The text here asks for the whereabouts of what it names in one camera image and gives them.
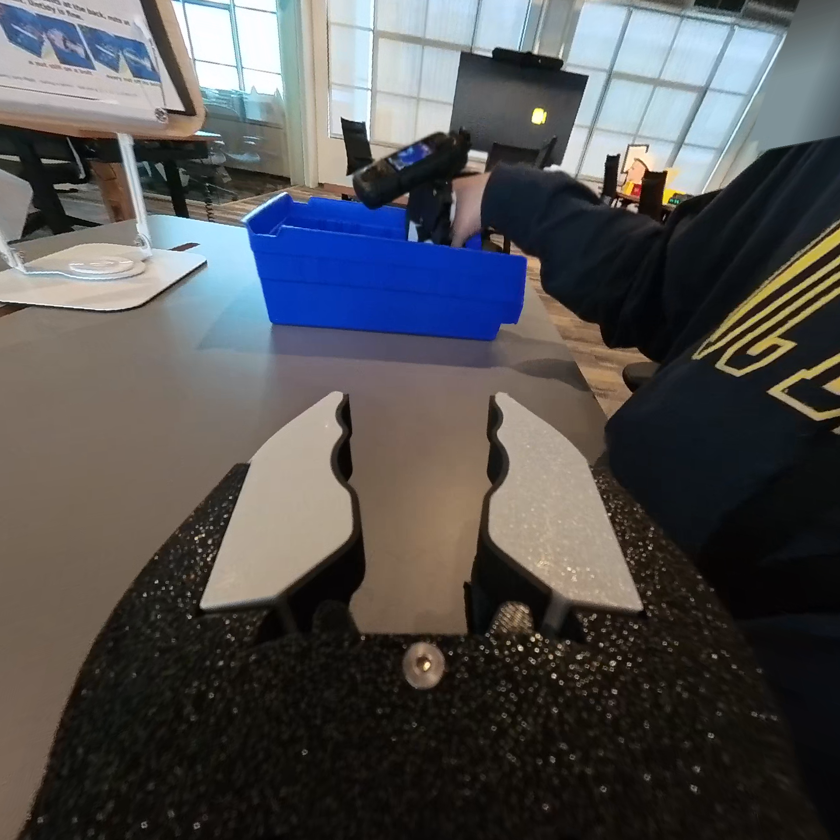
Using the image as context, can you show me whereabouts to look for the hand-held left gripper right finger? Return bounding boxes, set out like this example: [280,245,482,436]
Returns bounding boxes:
[478,392,645,634]

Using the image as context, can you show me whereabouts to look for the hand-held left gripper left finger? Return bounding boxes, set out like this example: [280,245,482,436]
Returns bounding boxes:
[199,392,366,634]

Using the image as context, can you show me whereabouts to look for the blue plastic bin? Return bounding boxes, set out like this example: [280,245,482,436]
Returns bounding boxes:
[241,192,528,342]

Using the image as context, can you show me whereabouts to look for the person's right hand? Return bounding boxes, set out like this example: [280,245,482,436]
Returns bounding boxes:
[449,172,493,248]

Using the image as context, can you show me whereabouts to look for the black office chair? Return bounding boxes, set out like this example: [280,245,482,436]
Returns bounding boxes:
[600,153,677,224]
[484,134,560,173]
[340,117,375,177]

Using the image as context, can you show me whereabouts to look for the wooden desk black legs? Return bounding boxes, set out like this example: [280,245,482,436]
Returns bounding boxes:
[0,125,224,227]

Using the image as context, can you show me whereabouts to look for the white paper bag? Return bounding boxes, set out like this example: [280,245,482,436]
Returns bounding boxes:
[0,169,34,245]

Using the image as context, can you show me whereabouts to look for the dark wall screen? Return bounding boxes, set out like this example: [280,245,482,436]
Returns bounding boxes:
[449,47,589,172]

